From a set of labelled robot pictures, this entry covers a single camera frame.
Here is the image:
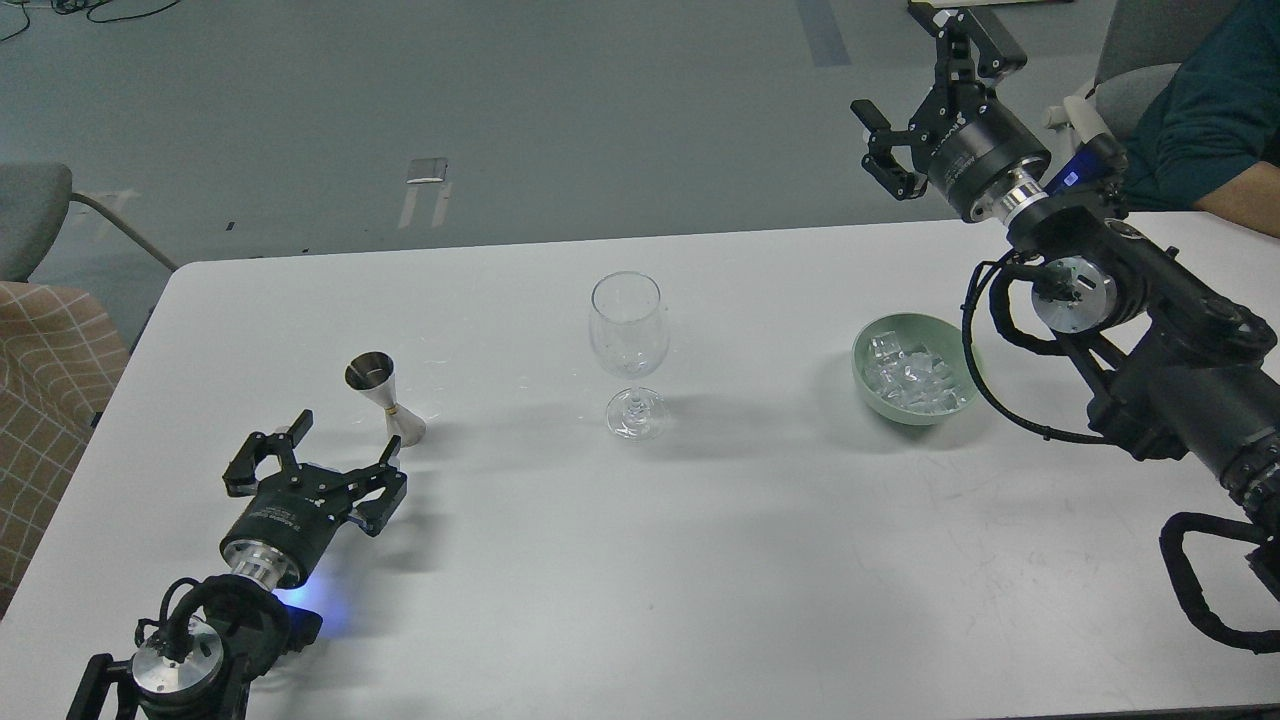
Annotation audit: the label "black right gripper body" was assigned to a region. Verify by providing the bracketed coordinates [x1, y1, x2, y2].
[909, 88, 1050, 223]

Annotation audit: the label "clear wine glass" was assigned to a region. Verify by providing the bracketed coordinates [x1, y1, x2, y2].
[588, 272, 669, 441]

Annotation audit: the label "metal floor plate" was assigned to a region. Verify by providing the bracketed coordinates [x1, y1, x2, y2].
[404, 158, 449, 184]

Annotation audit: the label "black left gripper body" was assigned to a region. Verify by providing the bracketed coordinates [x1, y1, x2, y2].
[220, 464, 408, 591]

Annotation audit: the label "black floor cables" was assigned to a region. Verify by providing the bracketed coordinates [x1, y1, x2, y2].
[0, 0, 180, 44]

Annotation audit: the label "steel double jigger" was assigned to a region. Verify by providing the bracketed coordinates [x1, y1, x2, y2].
[344, 351, 426, 448]

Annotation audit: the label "pile of ice cubes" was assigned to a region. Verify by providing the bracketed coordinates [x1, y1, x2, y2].
[863, 331, 970, 416]

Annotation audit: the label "person in teal shirt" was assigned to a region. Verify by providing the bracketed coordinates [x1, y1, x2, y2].
[1124, 1, 1279, 237]

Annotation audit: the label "grey chair left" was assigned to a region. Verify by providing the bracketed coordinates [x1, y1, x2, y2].
[1, 161, 179, 283]

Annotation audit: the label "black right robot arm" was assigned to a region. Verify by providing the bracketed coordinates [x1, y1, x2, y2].
[851, 1, 1279, 653]

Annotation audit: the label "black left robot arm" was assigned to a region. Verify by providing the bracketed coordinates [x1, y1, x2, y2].
[67, 410, 408, 719]

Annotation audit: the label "green bowl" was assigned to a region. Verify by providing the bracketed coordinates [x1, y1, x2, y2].
[850, 313, 980, 427]

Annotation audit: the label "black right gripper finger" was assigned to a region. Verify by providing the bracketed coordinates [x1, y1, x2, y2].
[851, 99, 929, 201]
[931, 8, 1028, 111]

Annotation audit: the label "grey office chair right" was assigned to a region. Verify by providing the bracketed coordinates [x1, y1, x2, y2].
[1044, 1, 1238, 154]

